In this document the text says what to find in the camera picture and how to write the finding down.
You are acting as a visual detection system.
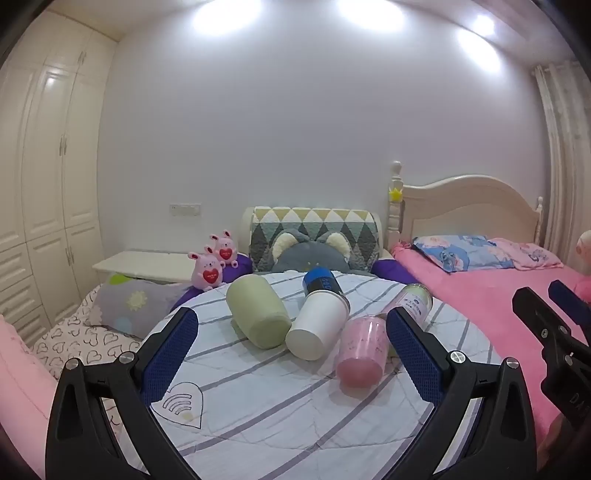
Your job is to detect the white paper cup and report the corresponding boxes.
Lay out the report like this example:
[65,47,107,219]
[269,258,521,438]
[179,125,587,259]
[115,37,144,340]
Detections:
[285,290,351,362]

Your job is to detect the pink fleece blanket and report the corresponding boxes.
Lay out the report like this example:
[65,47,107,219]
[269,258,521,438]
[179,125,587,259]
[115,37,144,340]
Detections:
[0,314,62,460]

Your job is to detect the white curtain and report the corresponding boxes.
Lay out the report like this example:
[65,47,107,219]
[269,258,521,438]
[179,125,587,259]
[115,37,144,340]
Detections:
[531,58,591,274]

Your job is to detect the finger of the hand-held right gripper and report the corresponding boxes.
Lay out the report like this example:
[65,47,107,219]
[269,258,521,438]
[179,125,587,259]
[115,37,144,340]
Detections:
[549,280,591,320]
[512,287,591,367]

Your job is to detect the pink translucent cup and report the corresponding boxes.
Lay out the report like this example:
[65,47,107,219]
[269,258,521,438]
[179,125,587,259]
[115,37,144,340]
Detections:
[335,316,391,400]

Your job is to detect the pink plush toy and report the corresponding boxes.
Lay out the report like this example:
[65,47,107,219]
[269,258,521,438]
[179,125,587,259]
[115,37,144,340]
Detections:
[574,230,591,267]

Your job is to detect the blue cartoon pillow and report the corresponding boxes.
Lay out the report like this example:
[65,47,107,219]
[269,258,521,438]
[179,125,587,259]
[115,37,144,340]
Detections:
[411,234,516,274]

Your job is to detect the diamond pattern headboard cover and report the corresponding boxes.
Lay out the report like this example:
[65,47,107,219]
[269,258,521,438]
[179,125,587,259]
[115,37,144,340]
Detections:
[249,206,382,273]

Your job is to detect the white wooden headboard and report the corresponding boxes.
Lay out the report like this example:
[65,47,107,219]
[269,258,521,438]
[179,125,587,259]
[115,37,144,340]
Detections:
[387,161,546,253]

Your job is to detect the grey bear cushion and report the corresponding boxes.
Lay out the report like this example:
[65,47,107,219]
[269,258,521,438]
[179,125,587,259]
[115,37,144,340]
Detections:
[270,229,378,277]

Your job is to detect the small pink rabbit plush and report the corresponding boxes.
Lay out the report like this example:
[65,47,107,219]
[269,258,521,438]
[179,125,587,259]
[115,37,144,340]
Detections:
[209,229,240,269]

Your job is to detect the pink bedsheet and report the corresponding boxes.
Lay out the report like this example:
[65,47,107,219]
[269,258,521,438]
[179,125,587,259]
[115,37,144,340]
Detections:
[392,242,591,462]

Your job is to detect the white nightstand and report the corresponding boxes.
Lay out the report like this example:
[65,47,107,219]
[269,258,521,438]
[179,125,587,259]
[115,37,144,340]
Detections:
[91,249,205,284]

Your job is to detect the large pink rabbit plush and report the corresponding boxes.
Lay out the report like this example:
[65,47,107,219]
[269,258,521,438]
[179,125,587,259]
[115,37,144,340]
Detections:
[187,246,225,292]

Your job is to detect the heart print bedsheet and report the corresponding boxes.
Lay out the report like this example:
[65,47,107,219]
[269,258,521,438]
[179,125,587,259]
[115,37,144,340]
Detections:
[30,284,145,446]

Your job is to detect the purple pillow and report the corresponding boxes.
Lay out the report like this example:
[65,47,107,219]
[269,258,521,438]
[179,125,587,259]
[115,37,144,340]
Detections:
[221,252,254,285]
[371,258,419,285]

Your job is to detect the light green cup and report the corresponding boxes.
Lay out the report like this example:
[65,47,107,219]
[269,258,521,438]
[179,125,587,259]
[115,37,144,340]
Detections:
[225,274,293,350]

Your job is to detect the white wardrobe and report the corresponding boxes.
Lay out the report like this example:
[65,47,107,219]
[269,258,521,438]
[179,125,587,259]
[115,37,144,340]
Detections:
[0,9,123,348]

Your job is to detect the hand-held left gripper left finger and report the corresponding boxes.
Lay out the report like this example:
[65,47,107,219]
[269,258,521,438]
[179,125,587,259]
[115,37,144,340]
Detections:
[45,306,204,480]

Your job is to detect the pink cartoon pillow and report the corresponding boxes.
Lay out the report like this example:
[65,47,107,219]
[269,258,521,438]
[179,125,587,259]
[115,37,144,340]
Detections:
[488,237,564,271]

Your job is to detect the blue and black cup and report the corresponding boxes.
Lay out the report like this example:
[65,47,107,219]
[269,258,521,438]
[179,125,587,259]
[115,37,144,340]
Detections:
[302,267,345,297]

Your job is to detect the grey flower pillow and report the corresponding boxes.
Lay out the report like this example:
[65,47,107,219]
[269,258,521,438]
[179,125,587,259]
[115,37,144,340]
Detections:
[90,273,191,340]

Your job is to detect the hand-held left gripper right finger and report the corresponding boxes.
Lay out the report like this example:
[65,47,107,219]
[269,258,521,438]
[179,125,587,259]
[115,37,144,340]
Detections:
[383,305,539,480]

